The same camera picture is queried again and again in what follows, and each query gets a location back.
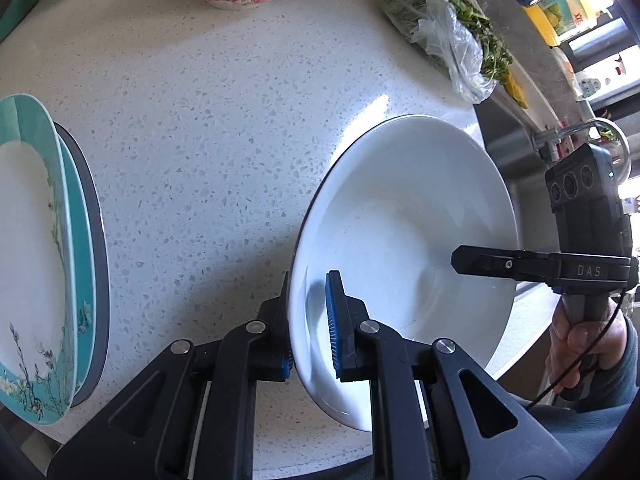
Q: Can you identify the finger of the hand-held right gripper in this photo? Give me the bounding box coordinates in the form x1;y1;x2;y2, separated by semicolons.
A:
451;245;553;283

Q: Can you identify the large white bowl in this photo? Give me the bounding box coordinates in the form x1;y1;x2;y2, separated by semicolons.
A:
289;114;522;433

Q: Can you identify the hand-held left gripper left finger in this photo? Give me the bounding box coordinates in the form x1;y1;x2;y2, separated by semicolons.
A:
47;272;293;480

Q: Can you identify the stainless steel sink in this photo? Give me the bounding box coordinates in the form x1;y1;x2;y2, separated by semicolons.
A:
472;91;556;196

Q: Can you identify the person's right hand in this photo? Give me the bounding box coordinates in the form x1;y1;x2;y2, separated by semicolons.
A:
545;292;640;396

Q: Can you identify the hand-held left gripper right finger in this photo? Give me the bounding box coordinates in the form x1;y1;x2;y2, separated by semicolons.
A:
325;270;576;480

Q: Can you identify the chrome faucet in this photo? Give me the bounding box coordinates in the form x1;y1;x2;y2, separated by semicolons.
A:
531;117;631;181

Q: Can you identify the thin black cable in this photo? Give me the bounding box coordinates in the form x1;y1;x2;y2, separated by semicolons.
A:
527;292;626;408

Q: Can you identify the yellow dish soap bottle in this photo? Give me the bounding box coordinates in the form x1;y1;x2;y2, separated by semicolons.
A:
522;0;603;47

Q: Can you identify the grey gradient plate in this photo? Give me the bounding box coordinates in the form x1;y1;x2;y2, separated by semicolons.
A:
54;121;111;408

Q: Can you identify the plastic bag of greens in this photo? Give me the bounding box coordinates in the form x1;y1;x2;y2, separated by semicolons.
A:
379;0;515;106

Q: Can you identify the teal floral plate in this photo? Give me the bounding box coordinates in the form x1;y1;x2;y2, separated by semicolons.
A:
52;130;97;401
0;93;77;426

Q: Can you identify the white orange packet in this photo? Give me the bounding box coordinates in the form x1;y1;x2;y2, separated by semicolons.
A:
552;45;583;98

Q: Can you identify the person's right forearm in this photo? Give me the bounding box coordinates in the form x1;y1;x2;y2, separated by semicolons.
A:
527;317;640;461

